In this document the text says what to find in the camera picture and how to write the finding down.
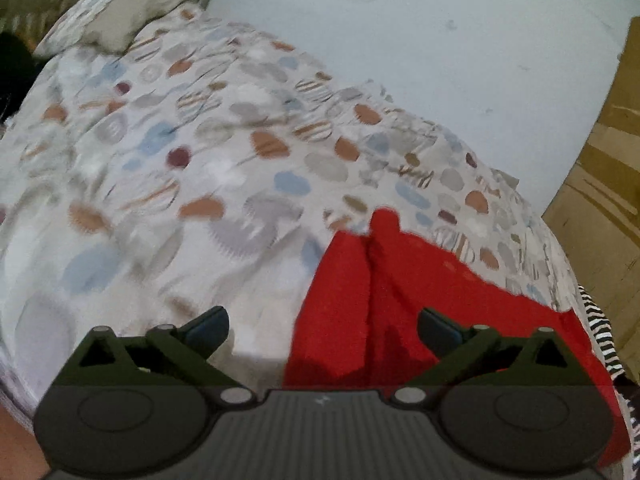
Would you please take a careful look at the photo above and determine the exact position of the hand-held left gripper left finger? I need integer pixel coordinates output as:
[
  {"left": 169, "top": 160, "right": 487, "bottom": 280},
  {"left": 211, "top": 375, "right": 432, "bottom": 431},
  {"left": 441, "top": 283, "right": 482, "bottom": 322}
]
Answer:
[{"left": 74, "top": 305, "right": 258, "bottom": 407}]

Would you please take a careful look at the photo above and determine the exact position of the dotted print comforter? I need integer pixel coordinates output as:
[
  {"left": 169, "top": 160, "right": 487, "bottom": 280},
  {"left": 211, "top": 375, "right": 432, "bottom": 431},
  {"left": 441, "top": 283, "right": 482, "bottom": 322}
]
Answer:
[{"left": 0, "top": 7, "right": 601, "bottom": 411}]

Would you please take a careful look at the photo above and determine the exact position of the patterned pillow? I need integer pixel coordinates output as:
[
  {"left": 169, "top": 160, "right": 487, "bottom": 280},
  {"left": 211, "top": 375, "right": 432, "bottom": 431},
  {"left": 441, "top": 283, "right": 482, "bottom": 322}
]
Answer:
[{"left": 32, "top": 0, "right": 193, "bottom": 56}]

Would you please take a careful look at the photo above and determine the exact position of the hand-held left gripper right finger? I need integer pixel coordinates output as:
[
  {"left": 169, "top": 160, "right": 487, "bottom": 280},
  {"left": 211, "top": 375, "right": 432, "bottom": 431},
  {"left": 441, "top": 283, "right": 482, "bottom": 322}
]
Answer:
[{"left": 392, "top": 306, "right": 586, "bottom": 406}]

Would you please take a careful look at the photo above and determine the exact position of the red long-sleeved dress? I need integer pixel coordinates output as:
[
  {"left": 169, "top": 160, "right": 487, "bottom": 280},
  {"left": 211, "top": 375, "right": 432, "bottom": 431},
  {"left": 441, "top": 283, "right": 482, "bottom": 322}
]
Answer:
[{"left": 282, "top": 207, "right": 631, "bottom": 471}]

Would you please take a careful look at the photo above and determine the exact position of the black white striped bedsheet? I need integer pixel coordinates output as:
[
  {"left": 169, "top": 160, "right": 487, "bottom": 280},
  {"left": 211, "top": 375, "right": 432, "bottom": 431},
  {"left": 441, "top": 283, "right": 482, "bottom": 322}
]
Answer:
[{"left": 577, "top": 285, "right": 640, "bottom": 480}]

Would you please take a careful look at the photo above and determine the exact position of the plywood board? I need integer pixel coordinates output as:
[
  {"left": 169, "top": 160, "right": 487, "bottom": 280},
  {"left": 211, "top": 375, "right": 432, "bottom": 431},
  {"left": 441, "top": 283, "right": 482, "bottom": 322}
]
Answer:
[{"left": 542, "top": 17, "right": 640, "bottom": 368}]

